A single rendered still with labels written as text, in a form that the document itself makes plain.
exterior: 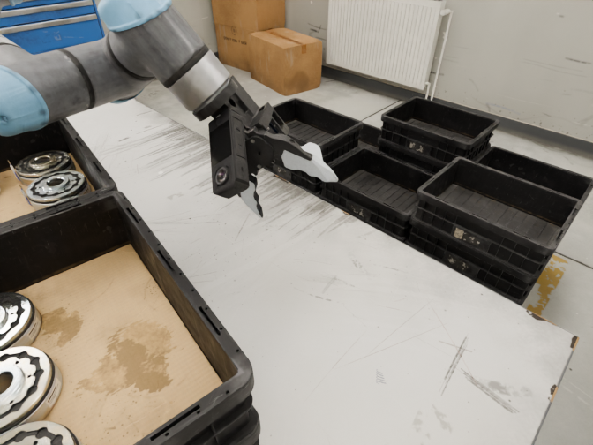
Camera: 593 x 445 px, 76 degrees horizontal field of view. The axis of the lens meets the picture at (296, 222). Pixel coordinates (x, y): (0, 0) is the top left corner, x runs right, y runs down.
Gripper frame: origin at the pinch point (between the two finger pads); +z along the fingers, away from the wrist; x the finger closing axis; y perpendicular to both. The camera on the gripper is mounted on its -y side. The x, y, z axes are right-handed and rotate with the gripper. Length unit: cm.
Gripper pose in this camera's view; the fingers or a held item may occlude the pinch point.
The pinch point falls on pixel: (297, 204)
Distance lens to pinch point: 59.3
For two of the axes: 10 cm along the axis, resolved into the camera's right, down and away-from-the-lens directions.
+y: 1.5, -6.9, 7.1
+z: 5.9, 6.4, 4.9
